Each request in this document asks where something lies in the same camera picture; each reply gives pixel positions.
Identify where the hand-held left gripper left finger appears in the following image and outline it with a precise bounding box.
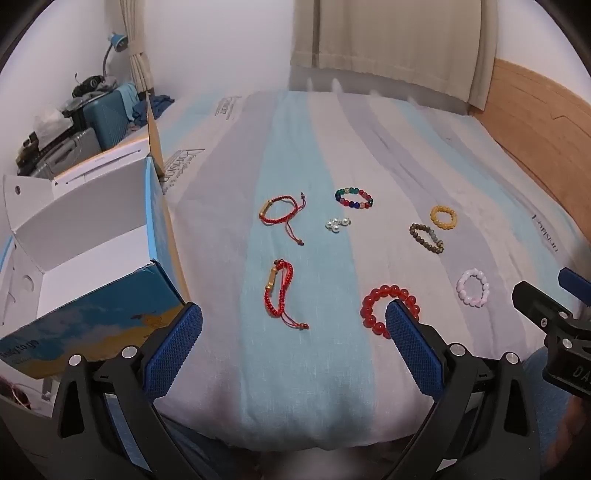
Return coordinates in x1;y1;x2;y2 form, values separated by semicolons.
50;302;204;480

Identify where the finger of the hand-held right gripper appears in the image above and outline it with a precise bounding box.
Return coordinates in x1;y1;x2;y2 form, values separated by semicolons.
512;281;576;331
558;267;591;308

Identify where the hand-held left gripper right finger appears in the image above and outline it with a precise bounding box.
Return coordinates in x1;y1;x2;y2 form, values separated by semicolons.
385;299;544;480

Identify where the red bead bracelet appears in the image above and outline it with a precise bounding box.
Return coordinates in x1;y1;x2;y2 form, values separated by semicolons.
361;285;421;339

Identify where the blue printed cardboard box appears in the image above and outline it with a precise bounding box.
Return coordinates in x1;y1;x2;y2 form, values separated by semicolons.
0;91;204;418

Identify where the yellow bead bracelet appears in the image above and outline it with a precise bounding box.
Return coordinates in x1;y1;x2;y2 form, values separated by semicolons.
430;205;458;230

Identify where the person's jeans leg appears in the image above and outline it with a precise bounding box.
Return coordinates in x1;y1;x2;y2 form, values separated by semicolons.
522;348;576;462

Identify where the wooden headboard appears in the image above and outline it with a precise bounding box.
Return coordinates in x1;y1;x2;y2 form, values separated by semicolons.
468;58;591;252

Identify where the striped bed sheet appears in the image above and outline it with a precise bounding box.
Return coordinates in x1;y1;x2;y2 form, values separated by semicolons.
157;90;583;452

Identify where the grey suitcase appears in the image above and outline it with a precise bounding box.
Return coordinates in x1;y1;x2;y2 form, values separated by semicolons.
17;127;103;180

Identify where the teal suitcase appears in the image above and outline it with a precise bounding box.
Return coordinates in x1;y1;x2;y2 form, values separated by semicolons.
83;83;139;154

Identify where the blue clothes pile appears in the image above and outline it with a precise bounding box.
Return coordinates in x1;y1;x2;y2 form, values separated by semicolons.
131;95;176;126

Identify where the white tissue pack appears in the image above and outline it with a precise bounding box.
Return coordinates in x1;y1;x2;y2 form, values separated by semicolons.
34;108;75;140

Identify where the wide beige curtain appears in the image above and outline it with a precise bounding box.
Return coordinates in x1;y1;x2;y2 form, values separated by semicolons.
290;0;500;112

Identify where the narrow beige curtain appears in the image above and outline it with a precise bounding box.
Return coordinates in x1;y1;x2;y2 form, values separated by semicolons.
119;0;155;94

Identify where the blue desk lamp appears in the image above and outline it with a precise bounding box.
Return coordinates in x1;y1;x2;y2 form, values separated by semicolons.
99;32;130;80

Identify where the pink bead bracelet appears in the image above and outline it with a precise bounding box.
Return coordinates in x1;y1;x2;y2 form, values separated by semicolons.
456;268;491;307

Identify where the brown bead bracelet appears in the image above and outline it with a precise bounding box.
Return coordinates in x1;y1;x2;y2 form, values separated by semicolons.
409;223;445;254

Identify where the red cord bracelet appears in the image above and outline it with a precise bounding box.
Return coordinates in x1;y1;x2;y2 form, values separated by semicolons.
264;260;310;331
259;192;307;247

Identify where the multicoloured bead bracelet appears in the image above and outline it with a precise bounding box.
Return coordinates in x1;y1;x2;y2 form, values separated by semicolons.
335;186;374;210

